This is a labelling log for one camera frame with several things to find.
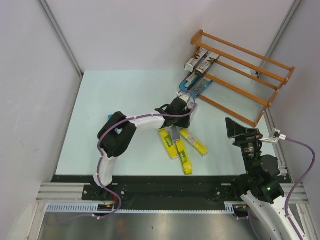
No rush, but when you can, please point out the white blue R&O box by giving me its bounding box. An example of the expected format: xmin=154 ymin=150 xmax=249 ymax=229
xmin=189 ymin=77 xmax=212 ymax=98

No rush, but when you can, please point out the silver black R&O charcoal box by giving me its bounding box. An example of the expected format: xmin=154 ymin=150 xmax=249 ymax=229
xmin=184 ymin=47 xmax=208 ymax=72

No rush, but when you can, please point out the white slotted cable duct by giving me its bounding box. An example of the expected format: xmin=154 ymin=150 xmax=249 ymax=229
xmin=46 ymin=202 xmax=118 ymax=213

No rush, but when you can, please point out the yellow Curaprox box middle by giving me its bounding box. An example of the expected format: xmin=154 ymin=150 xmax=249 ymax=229
xmin=175 ymin=140 xmax=193 ymax=176

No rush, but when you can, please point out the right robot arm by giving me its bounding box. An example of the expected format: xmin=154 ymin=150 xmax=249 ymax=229
xmin=225 ymin=117 xmax=308 ymax=240

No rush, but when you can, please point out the yellow Curaprox box left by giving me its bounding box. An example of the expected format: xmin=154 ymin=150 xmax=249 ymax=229
xmin=158 ymin=128 xmax=179 ymax=160

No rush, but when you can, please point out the aluminium frame rail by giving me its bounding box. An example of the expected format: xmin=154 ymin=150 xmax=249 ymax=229
xmin=37 ymin=182 xmax=91 ymax=204

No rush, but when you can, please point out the blue toothpaste box with barcode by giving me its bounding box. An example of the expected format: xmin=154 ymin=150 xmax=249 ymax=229
xmin=179 ymin=72 xmax=202 ymax=92

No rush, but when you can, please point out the yellow Curaprox box right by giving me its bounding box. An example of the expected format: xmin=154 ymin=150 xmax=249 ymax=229
xmin=179 ymin=128 xmax=209 ymax=157

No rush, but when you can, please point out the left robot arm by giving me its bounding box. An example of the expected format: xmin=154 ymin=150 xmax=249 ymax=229
xmin=93 ymin=94 xmax=194 ymax=200

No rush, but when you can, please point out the lilac Protefix toothpaste box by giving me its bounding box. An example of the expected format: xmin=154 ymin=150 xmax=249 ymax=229
xmin=187 ymin=97 xmax=198 ymax=121

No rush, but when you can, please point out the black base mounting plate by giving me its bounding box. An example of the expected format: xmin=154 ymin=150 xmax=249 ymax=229
xmin=51 ymin=174 xmax=292 ymax=208

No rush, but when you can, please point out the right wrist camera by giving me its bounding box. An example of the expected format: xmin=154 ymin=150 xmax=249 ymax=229
xmin=260 ymin=128 xmax=287 ymax=144

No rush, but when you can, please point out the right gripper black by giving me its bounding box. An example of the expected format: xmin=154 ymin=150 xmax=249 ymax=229
xmin=224 ymin=117 xmax=263 ymax=175

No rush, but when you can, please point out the yellow curaprox box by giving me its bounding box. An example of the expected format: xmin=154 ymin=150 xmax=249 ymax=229
xmin=179 ymin=128 xmax=209 ymax=157
xmin=175 ymin=140 xmax=193 ymax=176
xmin=158 ymin=128 xmax=179 ymax=160

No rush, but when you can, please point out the lilac text-side toothpaste box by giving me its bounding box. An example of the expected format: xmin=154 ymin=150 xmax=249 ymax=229
xmin=169 ymin=126 xmax=181 ymax=142

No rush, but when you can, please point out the orange wooden shelf rack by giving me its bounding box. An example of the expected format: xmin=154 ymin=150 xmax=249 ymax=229
xmin=180 ymin=29 xmax=296 ymax=128

